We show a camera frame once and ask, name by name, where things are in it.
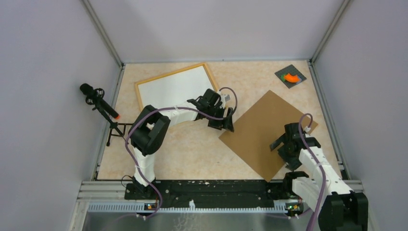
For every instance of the orange curved block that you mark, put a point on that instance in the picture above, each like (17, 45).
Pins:
(292, 78)

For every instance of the aluminium rail with cable duct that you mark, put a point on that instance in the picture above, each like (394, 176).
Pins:
(107, 196)

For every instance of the yellow wooden picture frame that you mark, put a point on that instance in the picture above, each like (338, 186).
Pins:
(137, 92)

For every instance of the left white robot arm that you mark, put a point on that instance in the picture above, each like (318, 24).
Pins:
(149, 130)

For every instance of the black microphone on tripod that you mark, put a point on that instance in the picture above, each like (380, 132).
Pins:
(94, 97)

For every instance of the grey building block plate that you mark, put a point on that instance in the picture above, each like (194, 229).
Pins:
(292, 70)

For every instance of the building photo print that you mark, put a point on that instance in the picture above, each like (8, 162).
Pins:
(172, 89)

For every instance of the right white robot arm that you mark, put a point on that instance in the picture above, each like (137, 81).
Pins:
(336, 206)

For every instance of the brown cardboard backing board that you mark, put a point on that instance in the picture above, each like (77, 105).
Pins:
(257, 129)

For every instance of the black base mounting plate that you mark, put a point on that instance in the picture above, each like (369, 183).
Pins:
(274, 189)

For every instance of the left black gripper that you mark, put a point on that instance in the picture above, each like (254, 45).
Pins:
(226, 123)

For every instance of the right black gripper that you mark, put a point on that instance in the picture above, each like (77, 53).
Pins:
(292, 162)

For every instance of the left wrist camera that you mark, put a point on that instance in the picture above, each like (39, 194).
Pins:
(224, 97)

